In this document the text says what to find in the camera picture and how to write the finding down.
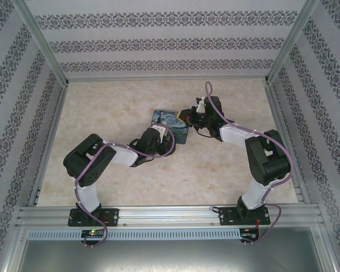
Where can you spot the starry night print tin box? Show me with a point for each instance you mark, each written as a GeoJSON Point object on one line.
{"type": "Point", "coordinates": [161, 117]}

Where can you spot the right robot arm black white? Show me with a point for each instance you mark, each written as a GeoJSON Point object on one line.
{"type": "Point", "coordinates": [266, 164]}

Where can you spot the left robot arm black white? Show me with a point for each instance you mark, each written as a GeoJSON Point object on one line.
{"type": "Point", "coordinates": [85, 170]}

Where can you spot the circuit board with green light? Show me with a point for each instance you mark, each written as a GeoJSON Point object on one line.
{"type": "Point", "coordinates": [93, 233]}

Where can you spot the grey sheet metal panel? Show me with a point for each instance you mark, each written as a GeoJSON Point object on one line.
{"type": "Point", "coordinates": [170, 256]}

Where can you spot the small dark circuit board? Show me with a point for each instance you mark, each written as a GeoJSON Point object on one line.
{"type": "Point", "coordinates": [249, 236]}

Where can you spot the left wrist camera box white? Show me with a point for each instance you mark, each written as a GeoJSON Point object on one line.
{"type": "Point", "coordinates": [160, 131]}

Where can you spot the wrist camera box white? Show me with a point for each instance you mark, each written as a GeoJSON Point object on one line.
{"type": "Point", "coordinates": [201, 106]}
{"type": "Point", "coordinates": [160, 131]}

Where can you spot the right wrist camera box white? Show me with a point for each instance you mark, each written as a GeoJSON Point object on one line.
{"type": "Point", "coordinates": [201, 106]}

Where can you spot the aluminium back rail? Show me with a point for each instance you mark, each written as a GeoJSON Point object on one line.
{"type": "Point", "coordinates": [164, 79]}

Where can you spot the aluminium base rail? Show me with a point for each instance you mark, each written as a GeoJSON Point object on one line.
{"type": "Point", "coordinates": [164, 216]}

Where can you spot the aluminium side rail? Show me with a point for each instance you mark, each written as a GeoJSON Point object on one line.
{"type": "Point", "coordinates": [49, 141]}
{"type": "Point", "coordinates": [287, 141]}

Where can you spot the aluminium frame post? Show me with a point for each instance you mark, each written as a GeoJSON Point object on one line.
{"type": "Point", "coordinates": [288, 42]}
{"type": "Point", "coordinates": [43, 42]}

